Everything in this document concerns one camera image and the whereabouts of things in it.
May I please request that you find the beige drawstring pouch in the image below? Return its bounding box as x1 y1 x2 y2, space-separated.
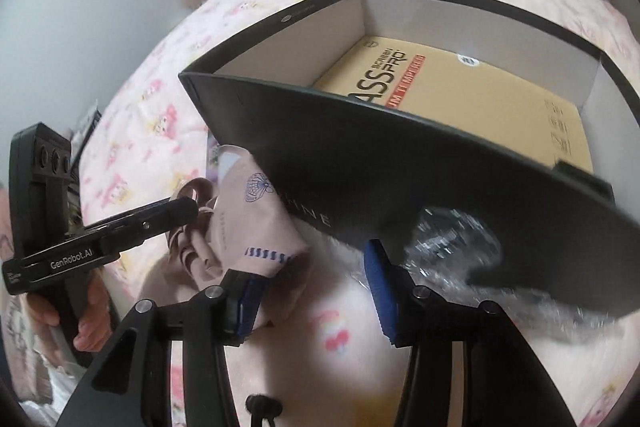
167 147 311 333

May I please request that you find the person's left hand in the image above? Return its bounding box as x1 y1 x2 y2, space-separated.
27 279 114 350

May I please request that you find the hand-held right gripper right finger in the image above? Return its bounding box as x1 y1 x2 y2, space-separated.
364 238 585 427

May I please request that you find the tan cardboard box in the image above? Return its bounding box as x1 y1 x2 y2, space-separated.
312 36 596 172

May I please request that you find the clear bubble wrap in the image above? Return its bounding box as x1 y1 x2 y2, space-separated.
402 206 621 343

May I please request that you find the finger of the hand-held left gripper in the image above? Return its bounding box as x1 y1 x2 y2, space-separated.
81 197 200 254

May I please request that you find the black cardboard box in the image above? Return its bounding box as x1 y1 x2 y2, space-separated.
178 0 640 323

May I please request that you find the pink printed blanket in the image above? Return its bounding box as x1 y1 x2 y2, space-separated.
80 0 640 427

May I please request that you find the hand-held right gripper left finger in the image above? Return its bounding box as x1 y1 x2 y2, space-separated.
55 269 268 427

